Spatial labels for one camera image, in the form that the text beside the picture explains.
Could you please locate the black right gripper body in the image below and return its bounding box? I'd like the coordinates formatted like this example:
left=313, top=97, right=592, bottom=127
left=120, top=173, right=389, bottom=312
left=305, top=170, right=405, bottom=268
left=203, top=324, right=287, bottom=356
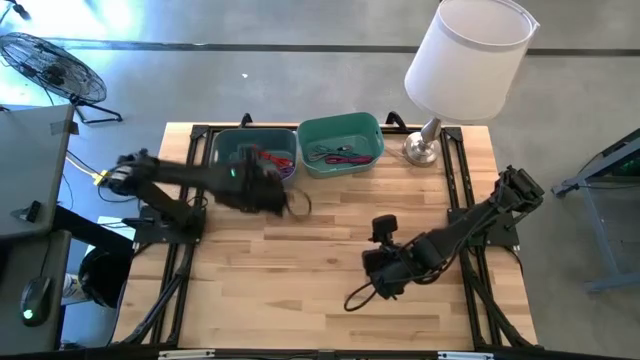
left=360, top=242, right=406, bottom=302

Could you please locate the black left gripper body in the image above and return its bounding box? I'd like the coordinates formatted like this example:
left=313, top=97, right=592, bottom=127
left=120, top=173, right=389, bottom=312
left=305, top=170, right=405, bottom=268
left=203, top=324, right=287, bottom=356
left=222, top=143, right=290, bottom=219

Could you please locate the red USB cable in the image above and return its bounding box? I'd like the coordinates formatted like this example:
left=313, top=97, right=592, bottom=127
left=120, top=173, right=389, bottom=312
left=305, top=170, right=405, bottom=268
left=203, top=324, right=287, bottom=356
left=254, top=147, right=295, bottom=170

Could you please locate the green USB cable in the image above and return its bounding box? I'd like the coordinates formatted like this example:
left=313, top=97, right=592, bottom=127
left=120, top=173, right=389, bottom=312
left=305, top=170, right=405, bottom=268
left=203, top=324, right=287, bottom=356
left=306, top=143, right=354, bottom=163

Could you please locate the magenta USB cable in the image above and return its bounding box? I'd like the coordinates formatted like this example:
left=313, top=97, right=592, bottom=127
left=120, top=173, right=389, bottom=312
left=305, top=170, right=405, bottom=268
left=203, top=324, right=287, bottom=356
left=323, top=154, right=375, bottom=167

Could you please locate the blue-grey plastic bin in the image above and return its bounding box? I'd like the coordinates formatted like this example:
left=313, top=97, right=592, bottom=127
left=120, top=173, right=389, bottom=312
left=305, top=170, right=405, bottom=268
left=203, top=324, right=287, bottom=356
left=208, top=127, right=300, bottom=191

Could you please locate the green plastic bin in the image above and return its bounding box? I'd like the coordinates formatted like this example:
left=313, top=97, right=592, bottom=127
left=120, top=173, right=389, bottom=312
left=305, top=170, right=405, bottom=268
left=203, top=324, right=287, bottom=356
left=296, top=111, right=385, bottom=180

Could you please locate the white label strip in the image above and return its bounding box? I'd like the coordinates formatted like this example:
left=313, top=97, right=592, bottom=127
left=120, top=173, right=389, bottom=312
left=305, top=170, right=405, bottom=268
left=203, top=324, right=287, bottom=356
left=437, top=351, right=495, bottom=360
left=158, top=349, right=216, bottom=359

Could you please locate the black desk beam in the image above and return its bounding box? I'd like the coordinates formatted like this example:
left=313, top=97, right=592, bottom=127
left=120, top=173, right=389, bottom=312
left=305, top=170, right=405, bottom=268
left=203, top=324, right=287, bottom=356
left=52, top=204, right=136, bottom=261

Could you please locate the black round bin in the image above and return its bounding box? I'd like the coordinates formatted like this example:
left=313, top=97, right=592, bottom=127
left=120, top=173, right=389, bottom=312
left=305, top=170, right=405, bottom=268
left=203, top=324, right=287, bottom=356
left=77, top=247, right=134, bottom=309

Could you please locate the grey tape piece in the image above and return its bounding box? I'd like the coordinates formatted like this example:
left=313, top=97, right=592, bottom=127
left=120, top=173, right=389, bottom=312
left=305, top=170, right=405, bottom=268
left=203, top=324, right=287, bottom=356
left=49, top=119, right=80, bottom=136

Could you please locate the table lamp white shade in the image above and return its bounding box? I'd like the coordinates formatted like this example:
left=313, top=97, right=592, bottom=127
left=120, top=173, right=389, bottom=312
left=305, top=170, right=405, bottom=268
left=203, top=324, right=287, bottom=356
left=402, top=0, right=541, bottom=169

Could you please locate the white blue printed item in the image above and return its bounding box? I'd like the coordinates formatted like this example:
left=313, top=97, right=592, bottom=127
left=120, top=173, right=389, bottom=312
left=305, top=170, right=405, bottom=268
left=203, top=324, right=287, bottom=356
left=62, top=272, right=90, bottom=304

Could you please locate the grey metal stand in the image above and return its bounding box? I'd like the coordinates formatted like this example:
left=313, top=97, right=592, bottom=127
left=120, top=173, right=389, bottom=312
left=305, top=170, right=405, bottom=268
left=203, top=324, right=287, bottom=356
left=549, top=149, right=640, bottom=294

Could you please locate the small black desk clip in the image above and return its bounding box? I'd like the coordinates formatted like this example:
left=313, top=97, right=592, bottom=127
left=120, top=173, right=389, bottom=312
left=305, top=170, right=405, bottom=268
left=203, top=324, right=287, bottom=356
left=10, top=199, right=44, bottom=224

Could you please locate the grey desk top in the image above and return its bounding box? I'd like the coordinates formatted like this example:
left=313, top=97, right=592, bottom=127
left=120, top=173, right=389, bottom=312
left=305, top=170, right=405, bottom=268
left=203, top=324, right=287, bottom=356
left=0, top=103, right=76, bottom=241
left=0, top=229, right=72, bottom=354

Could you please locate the black floor fan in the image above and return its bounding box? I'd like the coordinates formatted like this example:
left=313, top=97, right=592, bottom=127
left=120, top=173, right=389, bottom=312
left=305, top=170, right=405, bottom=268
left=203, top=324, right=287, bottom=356
left=0, top=31, right=124, bottom=125

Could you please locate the black computer mouse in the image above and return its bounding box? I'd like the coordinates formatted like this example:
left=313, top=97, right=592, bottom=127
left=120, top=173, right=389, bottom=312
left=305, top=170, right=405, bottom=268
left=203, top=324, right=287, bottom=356
left=18, top=275, right=53, bottom=329

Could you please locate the dark tilted table top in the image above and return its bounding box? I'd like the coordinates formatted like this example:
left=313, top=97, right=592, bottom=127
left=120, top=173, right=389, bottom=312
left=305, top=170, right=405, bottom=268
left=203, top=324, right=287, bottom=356
left=597, top=127, right=640, bottom=179

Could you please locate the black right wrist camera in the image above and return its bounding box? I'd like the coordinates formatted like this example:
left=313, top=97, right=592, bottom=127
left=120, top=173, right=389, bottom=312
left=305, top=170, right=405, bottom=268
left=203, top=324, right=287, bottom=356
left=370, top=213, right=400, bottom=245

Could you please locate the black aluminium rig frame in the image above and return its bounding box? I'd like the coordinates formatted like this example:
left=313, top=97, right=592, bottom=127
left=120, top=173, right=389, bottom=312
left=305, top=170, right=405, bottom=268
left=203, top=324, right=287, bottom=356
left=113, top=123, right=540, bottom=351

